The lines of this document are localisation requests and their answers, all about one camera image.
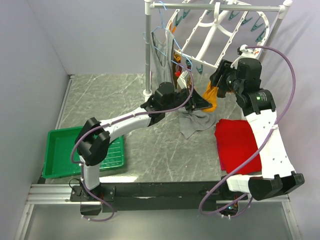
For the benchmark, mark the brown knit sock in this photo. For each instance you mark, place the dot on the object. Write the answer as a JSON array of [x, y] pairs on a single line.
[[221, 93]]

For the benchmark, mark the white clothes rack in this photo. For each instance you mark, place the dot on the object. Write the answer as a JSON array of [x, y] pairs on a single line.
[[275, 16]]

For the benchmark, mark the grey tank top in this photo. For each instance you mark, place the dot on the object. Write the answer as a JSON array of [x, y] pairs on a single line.
[[190, 121]]

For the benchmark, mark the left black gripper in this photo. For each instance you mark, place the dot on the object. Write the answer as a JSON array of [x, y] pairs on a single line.
[[196, 102]]

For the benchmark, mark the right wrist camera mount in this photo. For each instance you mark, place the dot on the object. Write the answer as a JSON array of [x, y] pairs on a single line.
[[245, 52]]

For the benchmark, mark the white clip sock hanger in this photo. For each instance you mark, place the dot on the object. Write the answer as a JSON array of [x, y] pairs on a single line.
[[212, 20]]

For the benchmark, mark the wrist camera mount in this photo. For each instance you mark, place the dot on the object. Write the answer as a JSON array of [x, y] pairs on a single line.
[[182, 79], [245, 52]]

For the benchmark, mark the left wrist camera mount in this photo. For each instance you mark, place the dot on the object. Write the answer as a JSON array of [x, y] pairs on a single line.
[[182, 79]]

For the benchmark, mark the green plastic tray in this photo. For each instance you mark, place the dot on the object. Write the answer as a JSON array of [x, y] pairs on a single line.
[[60, 142]]

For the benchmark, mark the mustard yellow sock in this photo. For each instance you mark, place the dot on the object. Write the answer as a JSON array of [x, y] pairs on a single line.
[[210, 95]]

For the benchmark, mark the red folded cloth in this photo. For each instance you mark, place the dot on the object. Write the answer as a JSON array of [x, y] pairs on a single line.
[[235, 143]]

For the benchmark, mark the black base beam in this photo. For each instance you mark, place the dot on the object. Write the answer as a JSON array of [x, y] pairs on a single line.
[[142, 196]]

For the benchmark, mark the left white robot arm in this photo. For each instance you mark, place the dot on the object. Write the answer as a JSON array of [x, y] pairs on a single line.
[[92, 143]]

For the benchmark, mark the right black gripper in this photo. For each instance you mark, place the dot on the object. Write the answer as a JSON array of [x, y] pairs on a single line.
[[224, 68]]

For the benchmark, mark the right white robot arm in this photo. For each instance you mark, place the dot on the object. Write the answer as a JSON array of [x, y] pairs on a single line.
[[278, 176]]

